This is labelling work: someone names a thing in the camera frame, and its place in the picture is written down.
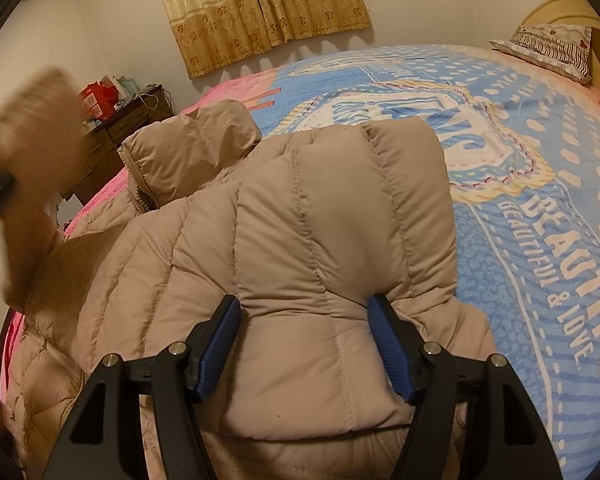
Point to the yellow bed headboard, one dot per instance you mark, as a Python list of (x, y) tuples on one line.
[(565, 12)]

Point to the narrow beige floral curtain panel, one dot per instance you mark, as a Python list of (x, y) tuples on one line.
[(315, 0)]

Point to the blue pink printed blanket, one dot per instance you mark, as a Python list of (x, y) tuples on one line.
[(530, 260)]

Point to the pale teal bag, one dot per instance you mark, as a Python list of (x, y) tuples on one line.
[(127, 87)]

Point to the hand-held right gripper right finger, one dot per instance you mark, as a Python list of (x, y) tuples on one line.
[(387, 350)]

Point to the wide beige floral curtain panel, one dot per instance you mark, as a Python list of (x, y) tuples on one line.
[(215, 15)]

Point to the beige puffer jacket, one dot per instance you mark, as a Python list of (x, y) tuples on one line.
[(305, 210)]

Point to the red box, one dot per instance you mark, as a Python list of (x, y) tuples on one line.
[(97, 97)]

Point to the striped ruffled pillow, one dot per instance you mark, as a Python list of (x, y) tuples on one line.
[(550, 50)]

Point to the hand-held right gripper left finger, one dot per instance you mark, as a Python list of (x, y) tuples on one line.
[(217, 350)]

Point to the white paper card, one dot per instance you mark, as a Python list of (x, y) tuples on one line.
[(70, 210)]

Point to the dark wooden desk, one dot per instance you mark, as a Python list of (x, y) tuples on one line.
[(125, 127)]

